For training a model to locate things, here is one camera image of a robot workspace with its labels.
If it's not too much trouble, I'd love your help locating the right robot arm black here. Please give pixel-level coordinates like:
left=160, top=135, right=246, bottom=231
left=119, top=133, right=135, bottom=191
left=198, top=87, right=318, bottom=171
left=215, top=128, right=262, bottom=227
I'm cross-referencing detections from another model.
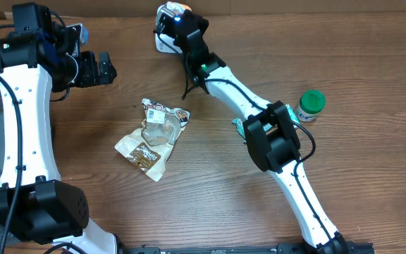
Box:
left=154, top=1, right=351, bottom=253

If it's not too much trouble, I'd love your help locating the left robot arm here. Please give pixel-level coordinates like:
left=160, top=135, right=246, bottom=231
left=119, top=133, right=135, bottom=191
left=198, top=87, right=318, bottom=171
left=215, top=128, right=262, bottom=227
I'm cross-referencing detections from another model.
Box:
left=0, top=2, right=126, bottom=253

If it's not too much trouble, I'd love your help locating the teal snack packet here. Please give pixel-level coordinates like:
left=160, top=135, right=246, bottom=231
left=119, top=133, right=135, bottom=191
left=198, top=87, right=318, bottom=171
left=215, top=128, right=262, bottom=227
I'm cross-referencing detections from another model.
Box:
left=232, top=118, right=246, bottom=143

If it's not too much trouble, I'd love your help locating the white barcode scanner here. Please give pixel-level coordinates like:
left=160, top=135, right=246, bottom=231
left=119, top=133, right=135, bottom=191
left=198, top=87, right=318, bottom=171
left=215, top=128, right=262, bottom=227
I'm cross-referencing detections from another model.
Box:
left=154, top=2, right=182, bottom=54

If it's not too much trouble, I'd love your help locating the brown white snack pouch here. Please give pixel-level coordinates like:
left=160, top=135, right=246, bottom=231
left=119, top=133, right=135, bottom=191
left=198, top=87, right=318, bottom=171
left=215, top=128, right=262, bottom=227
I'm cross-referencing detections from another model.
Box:
left=115, top=98, right=190, bottom=182

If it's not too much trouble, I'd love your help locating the orange red snack packet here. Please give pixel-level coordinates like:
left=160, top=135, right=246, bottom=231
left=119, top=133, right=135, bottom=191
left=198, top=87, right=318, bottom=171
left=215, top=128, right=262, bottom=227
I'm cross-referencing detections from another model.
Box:
left=166, top=1, right=192, bottom=13

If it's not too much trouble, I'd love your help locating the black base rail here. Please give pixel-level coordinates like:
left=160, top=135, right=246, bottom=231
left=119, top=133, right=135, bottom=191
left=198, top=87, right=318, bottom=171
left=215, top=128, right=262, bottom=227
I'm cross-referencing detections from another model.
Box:
left=125, top=241, right=375, bottom=254

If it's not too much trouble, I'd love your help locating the green lid jar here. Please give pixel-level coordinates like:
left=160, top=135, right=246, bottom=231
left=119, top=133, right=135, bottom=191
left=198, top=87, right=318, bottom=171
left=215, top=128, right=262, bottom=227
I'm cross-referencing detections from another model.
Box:
left=295, top=90, right=326, bottom=122

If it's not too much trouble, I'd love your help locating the teal white small packet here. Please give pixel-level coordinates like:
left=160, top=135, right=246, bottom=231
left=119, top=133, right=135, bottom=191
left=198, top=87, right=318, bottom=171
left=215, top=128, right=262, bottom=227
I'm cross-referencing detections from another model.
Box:
left=285, top=104, right=300, bottom=128

